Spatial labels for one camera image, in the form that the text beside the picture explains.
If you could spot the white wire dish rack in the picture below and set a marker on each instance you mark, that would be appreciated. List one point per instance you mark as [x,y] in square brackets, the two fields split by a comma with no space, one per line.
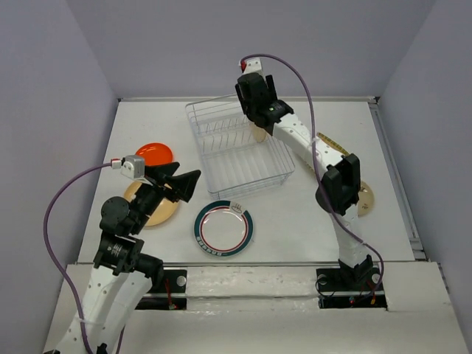
[234,164]

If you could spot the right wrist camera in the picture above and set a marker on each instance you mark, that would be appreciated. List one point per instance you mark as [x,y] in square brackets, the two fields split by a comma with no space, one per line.
[251,65]

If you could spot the yellow bamboo-pattern rectangular plate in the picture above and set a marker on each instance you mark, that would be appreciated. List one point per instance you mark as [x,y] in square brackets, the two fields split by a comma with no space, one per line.
[334,145]

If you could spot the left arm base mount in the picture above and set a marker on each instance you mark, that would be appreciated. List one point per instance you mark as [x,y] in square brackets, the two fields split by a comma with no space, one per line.
[170,294]

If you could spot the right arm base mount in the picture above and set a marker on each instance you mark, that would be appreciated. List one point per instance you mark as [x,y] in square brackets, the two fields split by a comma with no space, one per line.
[334,293]

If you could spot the tan round plate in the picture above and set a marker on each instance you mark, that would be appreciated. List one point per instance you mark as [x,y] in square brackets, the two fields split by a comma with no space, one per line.
[162,213]

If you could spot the beige plate with leaf design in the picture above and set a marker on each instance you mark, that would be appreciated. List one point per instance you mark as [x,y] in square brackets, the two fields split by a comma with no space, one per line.
[259,134]

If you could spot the white plate with green rim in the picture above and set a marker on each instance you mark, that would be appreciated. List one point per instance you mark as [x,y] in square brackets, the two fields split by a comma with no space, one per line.
[223,229]

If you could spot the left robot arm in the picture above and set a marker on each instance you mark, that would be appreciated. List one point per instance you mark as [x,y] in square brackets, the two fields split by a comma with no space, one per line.
[122,274]

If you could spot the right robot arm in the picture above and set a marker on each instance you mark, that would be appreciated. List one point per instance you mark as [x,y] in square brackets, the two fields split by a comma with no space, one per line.
[338,176]

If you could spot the small cream plate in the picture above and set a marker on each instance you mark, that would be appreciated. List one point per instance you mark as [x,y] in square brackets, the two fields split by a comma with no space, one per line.
[366,199]

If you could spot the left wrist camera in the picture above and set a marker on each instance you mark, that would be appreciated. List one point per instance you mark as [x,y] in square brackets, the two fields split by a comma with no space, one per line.
[133,167]

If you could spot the orange translucent plate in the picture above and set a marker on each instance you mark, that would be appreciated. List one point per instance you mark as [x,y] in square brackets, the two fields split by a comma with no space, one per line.
[155,153]

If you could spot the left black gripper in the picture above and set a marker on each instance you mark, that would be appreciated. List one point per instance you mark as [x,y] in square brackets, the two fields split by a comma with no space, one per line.
[183,184]

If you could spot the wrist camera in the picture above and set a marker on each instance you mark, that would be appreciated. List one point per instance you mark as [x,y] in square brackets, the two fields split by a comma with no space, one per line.
[251,65]
[133,167]

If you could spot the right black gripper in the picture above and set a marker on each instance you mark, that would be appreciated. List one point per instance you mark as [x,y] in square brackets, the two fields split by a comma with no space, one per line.
[270,88]

